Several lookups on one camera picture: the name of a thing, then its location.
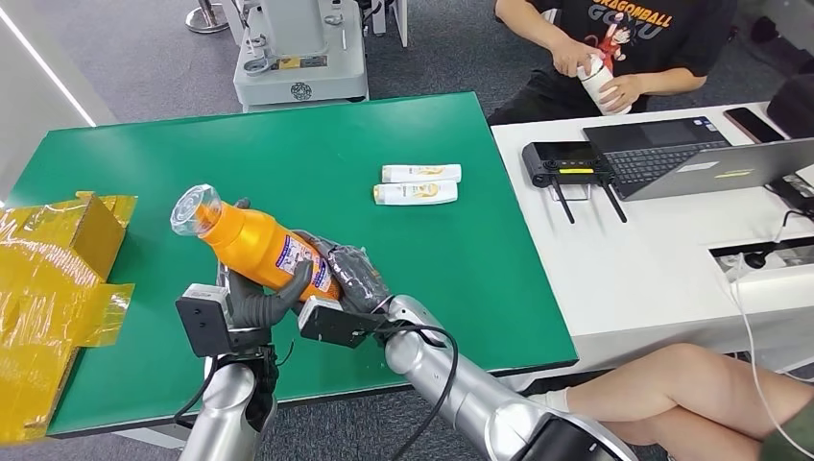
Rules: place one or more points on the seated person with crossed legs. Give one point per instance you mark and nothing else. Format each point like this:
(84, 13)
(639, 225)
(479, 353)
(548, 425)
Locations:
(668, 394)

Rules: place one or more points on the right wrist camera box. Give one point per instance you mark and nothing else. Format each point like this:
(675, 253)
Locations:
(330, 324)

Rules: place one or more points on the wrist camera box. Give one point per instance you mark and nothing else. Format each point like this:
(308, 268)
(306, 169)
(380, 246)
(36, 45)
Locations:
(330, 324)
(203, 321)

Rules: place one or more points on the white panel stand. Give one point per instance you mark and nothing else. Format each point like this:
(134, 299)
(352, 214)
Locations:
(399, 19)

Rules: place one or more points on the chrome stand base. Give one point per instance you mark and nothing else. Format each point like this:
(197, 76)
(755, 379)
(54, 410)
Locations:
(206, 22)

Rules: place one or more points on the black desk device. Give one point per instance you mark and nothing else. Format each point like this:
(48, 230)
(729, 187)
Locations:
(796, 191)

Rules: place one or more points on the grey open laptop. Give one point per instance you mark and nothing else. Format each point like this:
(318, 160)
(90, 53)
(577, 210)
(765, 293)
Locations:
(664, 159)

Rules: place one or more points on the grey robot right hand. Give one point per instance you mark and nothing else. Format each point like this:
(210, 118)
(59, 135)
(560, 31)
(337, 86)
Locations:
(356, 280)

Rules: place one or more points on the black rounded bag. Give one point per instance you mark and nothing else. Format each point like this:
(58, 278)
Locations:
(795, 105)

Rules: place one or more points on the small black floor object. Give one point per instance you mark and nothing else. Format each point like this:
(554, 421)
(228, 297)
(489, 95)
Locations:
(763, 28)

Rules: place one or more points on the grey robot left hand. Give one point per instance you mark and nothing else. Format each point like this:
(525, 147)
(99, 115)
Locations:
(261, 308)

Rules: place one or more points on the black router with antennas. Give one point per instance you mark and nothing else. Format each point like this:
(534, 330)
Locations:
(563, 159)

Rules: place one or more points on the yellow taped cardboard box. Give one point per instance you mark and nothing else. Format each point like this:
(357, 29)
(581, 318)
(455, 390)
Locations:
(44, 286)

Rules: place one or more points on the white robot base machine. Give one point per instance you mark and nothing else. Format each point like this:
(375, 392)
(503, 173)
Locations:
(302, 76)

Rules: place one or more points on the white drink bottle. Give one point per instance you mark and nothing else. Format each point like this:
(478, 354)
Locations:
(601, 86)

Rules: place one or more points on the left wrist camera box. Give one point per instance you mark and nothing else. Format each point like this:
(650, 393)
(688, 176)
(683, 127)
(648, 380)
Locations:
(203, 321)

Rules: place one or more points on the black smartphone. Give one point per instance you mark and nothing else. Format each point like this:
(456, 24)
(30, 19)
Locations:
(753, 125)

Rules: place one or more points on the orange bottle with clear cap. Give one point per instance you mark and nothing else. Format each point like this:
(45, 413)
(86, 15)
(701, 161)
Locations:
(254, 248)

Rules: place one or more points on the white shampoo bottle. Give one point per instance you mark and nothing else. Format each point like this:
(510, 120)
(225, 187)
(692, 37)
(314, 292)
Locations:
(413, 174)
(407, 193)

